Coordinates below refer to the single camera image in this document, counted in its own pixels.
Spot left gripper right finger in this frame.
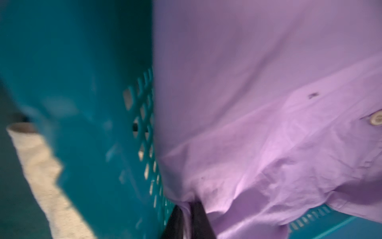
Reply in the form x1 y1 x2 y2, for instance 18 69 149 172
191 202 216 239

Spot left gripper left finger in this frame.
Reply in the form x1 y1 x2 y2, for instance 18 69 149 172
161 205 184 239

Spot purple striped pants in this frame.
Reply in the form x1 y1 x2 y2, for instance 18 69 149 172
153 1 382 239

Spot teal plastic basket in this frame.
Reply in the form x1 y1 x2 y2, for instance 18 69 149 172
0 0 359 239

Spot cream leather glove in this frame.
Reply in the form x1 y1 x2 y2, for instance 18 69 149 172
7 122 96 239

